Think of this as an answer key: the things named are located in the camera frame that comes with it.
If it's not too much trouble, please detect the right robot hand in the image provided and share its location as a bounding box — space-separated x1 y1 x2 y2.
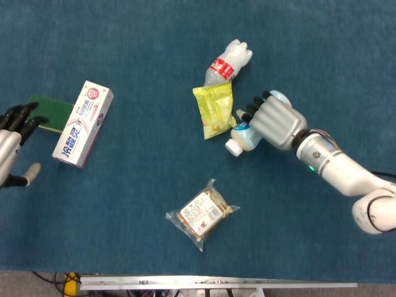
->
236 90 309 152

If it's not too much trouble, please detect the white drink bottle blue label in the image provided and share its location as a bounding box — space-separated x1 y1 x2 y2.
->
225 90 292 157

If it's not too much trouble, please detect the sandwich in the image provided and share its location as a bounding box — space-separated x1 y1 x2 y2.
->
165 178 241 252

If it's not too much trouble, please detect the white toothpaste box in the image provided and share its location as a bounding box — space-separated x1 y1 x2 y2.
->
51 80 114 169

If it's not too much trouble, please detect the aluminium rail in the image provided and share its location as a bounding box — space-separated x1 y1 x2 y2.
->
79 275 358 291

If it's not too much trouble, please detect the green yellow sponge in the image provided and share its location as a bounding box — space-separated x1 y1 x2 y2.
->
27 94 75 134

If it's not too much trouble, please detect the clear cola bottle red label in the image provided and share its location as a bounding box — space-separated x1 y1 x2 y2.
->
202 38 254 87

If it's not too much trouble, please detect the blue table cloth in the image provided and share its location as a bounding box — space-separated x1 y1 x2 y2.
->
0 0 396 278

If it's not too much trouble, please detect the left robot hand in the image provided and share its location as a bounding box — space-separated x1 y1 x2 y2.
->
0 101 50 189

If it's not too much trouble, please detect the yellow snack packet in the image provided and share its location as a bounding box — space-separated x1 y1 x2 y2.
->
192 81 238 140

